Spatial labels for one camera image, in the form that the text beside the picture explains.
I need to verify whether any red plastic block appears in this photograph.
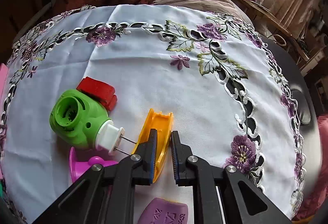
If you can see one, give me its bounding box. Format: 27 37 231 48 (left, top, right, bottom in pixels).
76 76 117 112

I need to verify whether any purple oval soap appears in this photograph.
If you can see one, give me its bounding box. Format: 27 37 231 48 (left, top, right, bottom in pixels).
137 197 188 224

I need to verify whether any orange plastic curved piece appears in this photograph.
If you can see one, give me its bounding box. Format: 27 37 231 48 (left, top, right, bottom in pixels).
131 109 173 183

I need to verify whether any pink shallow tray box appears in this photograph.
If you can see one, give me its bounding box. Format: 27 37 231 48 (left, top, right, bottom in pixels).
0 63 8 113

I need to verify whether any magenta perforated funnel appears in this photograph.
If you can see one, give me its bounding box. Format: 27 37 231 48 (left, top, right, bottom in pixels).
69 147 118 183

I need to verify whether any green and white plug toy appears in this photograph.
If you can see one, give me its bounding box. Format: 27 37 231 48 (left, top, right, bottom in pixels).
49 89 134 155

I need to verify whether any wooden side desk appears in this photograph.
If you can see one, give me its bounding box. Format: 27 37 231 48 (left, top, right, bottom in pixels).
237 0 310 61

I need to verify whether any black padded table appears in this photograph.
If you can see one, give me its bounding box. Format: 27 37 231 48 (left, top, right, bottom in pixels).
259 35 324 189

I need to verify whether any white floral embroidered tablecloth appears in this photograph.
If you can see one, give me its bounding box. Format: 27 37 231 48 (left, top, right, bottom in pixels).
1 5 304 223

